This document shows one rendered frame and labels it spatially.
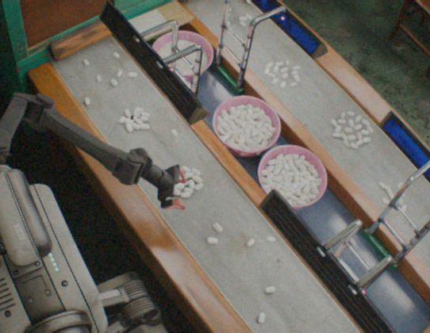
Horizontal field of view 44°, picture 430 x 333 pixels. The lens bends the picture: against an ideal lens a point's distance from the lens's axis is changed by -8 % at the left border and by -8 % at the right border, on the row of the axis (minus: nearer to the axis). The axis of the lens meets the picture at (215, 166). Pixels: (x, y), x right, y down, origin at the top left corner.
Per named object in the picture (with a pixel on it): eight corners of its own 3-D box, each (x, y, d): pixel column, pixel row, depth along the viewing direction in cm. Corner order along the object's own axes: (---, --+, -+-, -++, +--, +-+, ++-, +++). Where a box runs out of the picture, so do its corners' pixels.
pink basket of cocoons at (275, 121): (255, 176, 222) (259, 163, 213) (197, 143, 227) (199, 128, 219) (287, 130, 235) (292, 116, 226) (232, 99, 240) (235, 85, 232)
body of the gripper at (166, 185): (160, 201, 181) (145, 192, 176) (162, 174, 187) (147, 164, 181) (176, 197, 178) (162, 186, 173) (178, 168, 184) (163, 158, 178)
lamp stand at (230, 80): (238, 97, 241) (254, 24, 203) (210, 67, 248) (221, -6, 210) (272, 80, 248) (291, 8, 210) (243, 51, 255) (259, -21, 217)
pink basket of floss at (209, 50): (205, 95, 240) (206, 81, 231) (143, 83, 240) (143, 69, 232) (216, 51, 254) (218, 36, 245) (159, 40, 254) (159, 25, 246)
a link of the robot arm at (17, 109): (6, 110, 179) (14, 84, 175) (42, 123, 183) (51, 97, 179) (-27, 172, 140) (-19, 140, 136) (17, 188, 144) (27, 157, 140)
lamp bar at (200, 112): (190, 126, 186) (191, 113, 180) (97, 17, 209) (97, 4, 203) (210, 116, 189) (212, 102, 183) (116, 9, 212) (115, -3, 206)
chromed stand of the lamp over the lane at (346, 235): (316, 334, 190) (358, 295, 152) (282, 293, 198) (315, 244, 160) (354, 304, 197) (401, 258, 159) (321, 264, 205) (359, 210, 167)
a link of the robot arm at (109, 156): (24, 123, 178) (32, 94, 173) (33, 120, 183) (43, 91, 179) (125, 190, 170) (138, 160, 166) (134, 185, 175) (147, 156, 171)
